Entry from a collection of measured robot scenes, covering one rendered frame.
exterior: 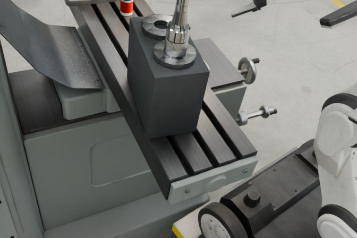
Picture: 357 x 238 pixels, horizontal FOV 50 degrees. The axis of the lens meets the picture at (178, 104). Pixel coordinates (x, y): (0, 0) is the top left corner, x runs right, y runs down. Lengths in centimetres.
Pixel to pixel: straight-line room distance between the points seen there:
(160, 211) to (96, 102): 67
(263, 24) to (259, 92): 87
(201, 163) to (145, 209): 84
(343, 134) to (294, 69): 193
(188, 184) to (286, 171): 63
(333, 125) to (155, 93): 46
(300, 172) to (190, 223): 43
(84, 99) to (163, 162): 39
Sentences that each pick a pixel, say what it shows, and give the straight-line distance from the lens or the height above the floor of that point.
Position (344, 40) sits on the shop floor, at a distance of 348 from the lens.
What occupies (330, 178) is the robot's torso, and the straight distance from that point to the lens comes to 118.
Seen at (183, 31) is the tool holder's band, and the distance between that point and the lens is 75.
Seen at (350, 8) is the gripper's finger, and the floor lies 148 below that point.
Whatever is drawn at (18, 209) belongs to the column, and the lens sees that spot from 136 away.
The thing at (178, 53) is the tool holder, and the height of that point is 118.
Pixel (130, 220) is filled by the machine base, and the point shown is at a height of 20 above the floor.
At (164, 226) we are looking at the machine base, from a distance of 169.
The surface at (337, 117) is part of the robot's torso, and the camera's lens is 100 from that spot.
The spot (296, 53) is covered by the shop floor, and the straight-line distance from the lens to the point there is 308.
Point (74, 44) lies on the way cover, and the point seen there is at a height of 90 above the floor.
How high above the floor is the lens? 164
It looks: 44 degrees down
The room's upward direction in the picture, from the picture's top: 10 degrees clockwise
